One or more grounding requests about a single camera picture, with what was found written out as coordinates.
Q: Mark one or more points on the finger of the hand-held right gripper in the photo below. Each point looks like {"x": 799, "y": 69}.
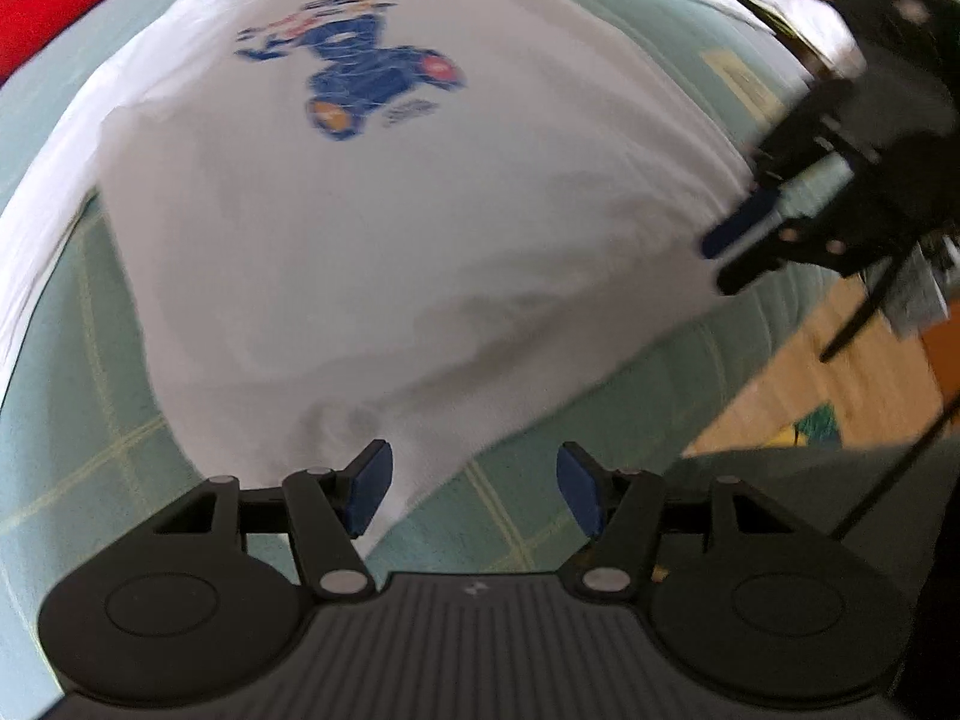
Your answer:
{"x": 739, "y": 223}
{"x": 750, "y": 274}

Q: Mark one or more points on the person's dark green clothing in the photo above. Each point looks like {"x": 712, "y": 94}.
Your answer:
{"x": 787, "y": 510}

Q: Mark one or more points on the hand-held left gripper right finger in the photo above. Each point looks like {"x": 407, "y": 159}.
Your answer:
{"x": 581, "y": 487}

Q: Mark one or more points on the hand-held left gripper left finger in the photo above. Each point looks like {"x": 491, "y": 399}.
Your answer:
{"x": 371, "y": 484}

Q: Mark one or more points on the white printed long-sleeve shirt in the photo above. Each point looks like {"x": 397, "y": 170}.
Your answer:
{"x": 375, "y": 240}

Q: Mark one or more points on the red quilt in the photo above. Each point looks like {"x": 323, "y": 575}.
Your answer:
{"x": 52, "y": 0}

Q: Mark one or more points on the green patterned chair cushion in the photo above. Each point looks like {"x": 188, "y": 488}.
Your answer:
{"x": 757, "y": 11}

